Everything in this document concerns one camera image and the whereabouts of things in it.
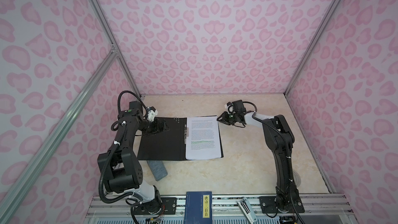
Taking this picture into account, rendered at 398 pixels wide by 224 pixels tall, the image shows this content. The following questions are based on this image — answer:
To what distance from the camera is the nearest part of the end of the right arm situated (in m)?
0.84

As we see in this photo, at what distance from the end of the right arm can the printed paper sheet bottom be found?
81mm

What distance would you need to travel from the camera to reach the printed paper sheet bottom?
91 centimetres
